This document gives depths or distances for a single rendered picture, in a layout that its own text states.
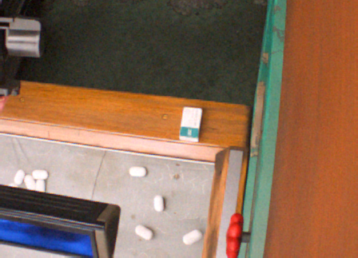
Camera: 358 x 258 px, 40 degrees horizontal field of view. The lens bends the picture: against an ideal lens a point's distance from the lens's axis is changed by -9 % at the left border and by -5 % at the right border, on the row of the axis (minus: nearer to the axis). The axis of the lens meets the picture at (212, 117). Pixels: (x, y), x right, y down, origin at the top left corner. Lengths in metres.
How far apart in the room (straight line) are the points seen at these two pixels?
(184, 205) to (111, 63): 1.07
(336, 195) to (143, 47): 1.84
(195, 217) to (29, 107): 0.41
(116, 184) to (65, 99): 0.21
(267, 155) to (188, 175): 0.55
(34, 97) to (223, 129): 0.40
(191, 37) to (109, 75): 0.34
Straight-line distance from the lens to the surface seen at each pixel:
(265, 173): 0.45
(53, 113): 1.07
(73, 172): 1.04
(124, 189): 1.01
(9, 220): 0.66
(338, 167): 0.16
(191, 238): 0.95
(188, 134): 0.98
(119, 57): 1.98
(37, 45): 0.91
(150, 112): 1.02
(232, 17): 2.03
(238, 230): 0.45
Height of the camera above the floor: 1.70
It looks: 68 degrees down
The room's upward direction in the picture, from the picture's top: 1 degrees counter-clockwise
